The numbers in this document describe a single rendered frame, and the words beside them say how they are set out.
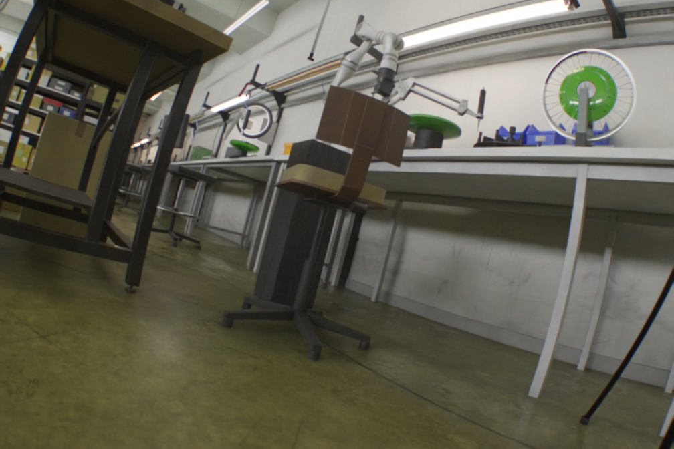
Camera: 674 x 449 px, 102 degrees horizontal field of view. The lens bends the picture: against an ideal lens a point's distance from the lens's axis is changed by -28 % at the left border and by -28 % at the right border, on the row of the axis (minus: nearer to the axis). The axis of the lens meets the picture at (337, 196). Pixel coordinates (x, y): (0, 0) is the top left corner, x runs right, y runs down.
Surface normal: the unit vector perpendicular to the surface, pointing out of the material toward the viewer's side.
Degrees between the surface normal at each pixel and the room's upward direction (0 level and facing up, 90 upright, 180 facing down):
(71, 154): 90
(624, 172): 90
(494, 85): 90
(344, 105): 90
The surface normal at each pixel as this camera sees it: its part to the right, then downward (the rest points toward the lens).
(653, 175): -0.75, -0.26
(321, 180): 0.34, -0.03
